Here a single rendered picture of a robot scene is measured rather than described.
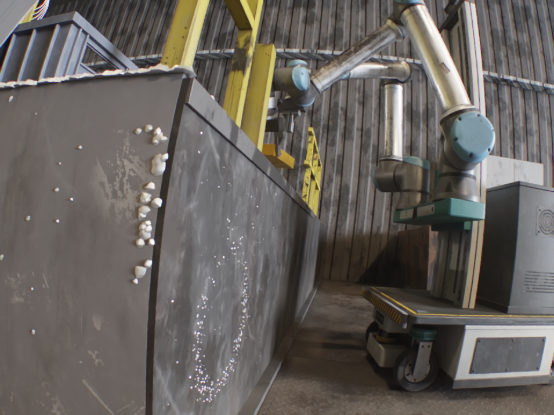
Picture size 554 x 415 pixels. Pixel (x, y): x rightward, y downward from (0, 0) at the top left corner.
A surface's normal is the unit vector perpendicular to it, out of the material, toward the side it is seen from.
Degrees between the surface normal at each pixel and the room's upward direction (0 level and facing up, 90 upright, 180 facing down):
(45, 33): 90
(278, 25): 90
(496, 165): 90
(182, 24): 90
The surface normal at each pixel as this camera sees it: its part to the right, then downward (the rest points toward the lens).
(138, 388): -0.14, -0.08
